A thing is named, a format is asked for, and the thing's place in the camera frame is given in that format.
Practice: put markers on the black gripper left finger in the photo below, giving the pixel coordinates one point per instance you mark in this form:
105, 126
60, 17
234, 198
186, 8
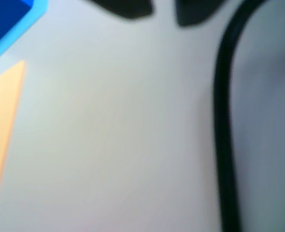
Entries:
128, 8

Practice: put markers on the orange paper square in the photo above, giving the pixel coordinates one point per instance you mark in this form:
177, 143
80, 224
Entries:
2, 120

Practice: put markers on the largest blue cube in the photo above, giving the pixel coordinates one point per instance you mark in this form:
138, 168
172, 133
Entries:
4, 17

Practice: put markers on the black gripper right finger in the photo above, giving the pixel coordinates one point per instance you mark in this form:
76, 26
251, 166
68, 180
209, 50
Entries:
193, 10

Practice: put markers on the light blue paper square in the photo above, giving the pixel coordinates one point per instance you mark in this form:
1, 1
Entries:
39, 9

